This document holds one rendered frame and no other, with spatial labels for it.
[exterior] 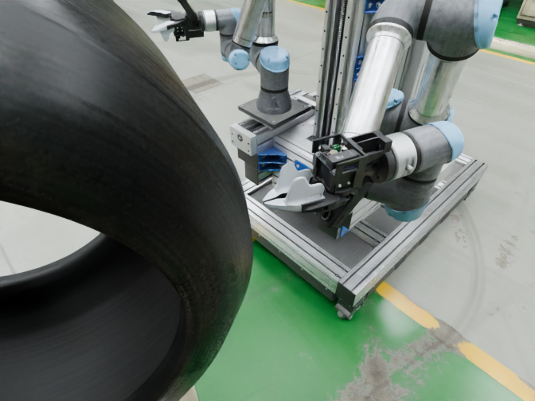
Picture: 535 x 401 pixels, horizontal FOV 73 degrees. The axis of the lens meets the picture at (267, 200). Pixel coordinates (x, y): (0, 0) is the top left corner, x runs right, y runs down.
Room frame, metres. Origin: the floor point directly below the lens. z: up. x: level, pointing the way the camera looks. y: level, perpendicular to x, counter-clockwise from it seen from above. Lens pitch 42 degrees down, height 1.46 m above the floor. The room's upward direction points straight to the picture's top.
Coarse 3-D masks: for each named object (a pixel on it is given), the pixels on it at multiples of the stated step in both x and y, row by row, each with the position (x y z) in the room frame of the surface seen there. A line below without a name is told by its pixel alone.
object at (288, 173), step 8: (288, 168) 0.44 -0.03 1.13; (280, 176) 0.43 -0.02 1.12; (288, 176) 0.44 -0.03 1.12; (296, 176) 0.44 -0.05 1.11; (304, 176) 0.45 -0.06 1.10; (280, 184) 0.43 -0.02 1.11; (288, 184) 0.44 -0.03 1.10; (272, 192) 0.42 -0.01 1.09; (280, 192) 0.42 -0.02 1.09; (264, 200) 0.40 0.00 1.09
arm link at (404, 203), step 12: (396, 180) 0.52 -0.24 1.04; (408, 180) 0.50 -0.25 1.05; (432, 180) 0.50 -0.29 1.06; (372, 192) 0.52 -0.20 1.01; (384, 192) 0.52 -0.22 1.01; (396, 192) 0.51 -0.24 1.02; (408, 192) 0.50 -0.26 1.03; (420, 192) 0.49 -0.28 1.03; (396, 204) 0.51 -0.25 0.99; (408, 204) 0.50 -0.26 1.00; (420, 204) 0.50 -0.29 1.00; (396, 216) 0.50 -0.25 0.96; (408, 216) 0.50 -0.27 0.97
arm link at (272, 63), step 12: (264, 48) 1.46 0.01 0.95; (276, 48) 1.47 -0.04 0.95; (264, 60) 1.39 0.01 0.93; (276, 60) 1.38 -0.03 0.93; (288, 60) 1.41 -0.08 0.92; (264, 72) 1.39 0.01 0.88; (276, 72) 1.38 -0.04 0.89; (288, 72) 1.42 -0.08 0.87; (264, 84) 1.39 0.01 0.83; (276, 84) 1.38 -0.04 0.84
